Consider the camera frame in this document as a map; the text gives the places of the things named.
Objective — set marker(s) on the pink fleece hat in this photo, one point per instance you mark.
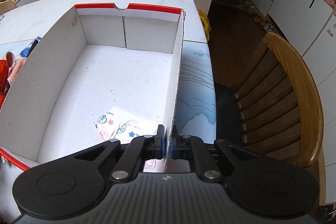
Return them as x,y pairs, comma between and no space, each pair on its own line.
15,65

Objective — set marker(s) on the red white storage box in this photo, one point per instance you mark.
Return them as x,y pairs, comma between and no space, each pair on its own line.
95,57

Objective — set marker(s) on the near wooden chair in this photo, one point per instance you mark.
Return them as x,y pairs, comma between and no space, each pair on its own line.
273,106

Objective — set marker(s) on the yellow bag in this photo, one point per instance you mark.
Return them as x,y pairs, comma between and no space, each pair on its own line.
206,24

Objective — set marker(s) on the red cloth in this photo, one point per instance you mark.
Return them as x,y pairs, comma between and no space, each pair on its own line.
4,72

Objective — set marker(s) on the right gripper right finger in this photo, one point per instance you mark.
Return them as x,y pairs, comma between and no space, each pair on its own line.
195,151

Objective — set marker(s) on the blue tissue pack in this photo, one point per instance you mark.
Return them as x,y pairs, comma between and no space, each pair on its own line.
27,51

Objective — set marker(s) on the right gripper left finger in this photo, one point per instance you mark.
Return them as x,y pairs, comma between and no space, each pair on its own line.
137,152

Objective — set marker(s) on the blue illustrated table mat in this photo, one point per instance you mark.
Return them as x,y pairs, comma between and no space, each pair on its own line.
196,102

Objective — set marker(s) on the white cabinet unit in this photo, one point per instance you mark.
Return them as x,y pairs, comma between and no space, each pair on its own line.
309,25

